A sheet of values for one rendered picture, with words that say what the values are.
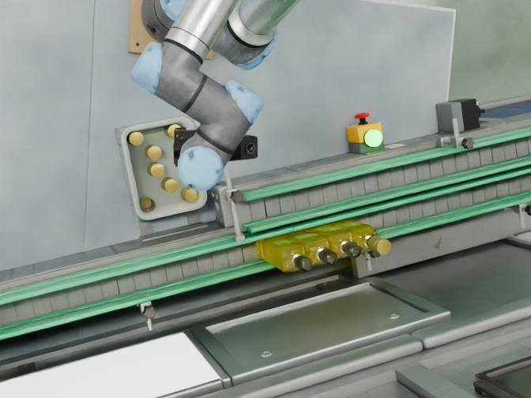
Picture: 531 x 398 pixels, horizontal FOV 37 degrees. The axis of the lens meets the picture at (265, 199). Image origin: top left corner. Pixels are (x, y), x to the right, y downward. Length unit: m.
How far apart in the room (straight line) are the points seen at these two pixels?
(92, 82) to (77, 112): 0.08
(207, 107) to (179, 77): 0.07
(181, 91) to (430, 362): 0.67
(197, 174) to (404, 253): 0.88
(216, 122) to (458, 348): 0.62
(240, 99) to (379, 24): 0.89
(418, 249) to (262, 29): 0.74
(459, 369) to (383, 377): 0.14
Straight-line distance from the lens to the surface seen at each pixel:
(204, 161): 1.31
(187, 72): 1.31
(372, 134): 2.01
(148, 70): 1.30
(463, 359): 1.53
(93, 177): 1.92
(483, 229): 2.18
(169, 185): 1.89
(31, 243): 1.93
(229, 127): 1.32
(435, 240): 2.10
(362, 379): 1.45
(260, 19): 1.66
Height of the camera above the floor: 2.65
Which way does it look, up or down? 70 degrees down
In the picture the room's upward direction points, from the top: 109 degrees clockwise
